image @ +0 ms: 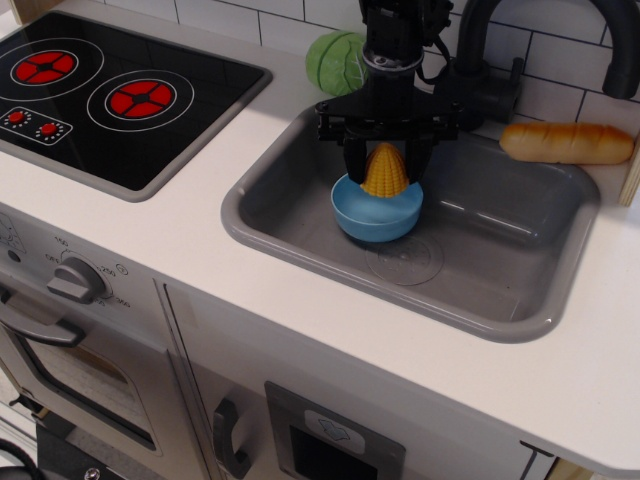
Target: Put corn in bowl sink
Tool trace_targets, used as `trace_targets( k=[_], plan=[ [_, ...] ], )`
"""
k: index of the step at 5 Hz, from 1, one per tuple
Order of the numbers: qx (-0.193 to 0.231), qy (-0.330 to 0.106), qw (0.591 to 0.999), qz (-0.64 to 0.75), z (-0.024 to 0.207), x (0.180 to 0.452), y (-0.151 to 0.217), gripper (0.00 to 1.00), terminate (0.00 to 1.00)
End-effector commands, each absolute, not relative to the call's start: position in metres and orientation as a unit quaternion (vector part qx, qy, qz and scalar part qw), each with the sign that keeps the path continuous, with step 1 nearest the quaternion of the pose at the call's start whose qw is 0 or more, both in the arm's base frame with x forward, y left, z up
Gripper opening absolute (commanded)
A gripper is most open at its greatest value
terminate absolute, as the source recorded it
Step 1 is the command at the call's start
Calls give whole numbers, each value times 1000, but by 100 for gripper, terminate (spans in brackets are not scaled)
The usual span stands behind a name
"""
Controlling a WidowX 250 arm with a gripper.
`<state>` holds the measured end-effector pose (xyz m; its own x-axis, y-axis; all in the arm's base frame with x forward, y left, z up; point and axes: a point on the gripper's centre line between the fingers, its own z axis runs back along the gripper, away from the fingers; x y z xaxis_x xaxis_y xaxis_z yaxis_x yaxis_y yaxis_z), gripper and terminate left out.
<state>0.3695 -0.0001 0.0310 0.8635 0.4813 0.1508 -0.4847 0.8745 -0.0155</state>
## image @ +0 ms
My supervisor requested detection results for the black cable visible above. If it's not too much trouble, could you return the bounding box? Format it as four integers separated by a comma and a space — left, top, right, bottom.
0, 438, 46, 480

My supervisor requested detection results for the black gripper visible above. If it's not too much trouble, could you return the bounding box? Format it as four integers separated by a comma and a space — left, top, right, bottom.
315, 72, 463, 184

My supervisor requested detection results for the grey toy sink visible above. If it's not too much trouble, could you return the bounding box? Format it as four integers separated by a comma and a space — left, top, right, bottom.
221, 109, 600, 343

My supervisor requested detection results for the grey cabinet door handle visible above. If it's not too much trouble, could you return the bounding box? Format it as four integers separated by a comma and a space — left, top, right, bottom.
212, 398, 251, 479

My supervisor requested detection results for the black toy stovetop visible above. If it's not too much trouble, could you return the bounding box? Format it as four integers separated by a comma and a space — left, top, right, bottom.
1, 12, 272, 202

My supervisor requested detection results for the toy oven door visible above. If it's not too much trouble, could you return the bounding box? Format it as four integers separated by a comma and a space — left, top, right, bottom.
0, 279, 201, 480

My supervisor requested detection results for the toy bread loaf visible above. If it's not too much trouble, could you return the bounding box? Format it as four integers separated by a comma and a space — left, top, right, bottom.
499, 122, 635, 165

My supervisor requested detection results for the green toy cabbage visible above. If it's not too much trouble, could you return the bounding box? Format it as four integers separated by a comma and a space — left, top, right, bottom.
305, 31, 368, 96

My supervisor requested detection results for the grey dispenser panel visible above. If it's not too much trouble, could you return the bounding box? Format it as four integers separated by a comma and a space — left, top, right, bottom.
264, 381, 406, 479

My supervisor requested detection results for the grey oven door handle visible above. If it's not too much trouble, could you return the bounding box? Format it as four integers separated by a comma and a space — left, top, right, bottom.
1, 286, 86, 348

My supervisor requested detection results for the blue plastic bowl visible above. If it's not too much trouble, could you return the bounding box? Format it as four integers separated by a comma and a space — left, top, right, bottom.
331, 175, 424, 243

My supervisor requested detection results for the grey oven knob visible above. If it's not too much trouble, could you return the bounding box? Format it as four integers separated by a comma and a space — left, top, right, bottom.
47, 257, 107, 304

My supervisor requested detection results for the black toy faucet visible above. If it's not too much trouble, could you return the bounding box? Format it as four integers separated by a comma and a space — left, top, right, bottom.
442, 1, 639, 131

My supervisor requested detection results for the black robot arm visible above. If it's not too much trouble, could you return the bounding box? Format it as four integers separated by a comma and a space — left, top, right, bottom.
315, 1, 462, 184

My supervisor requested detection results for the yellow toy corn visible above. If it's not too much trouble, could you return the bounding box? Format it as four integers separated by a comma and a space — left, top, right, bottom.
360, 143, 409, 199

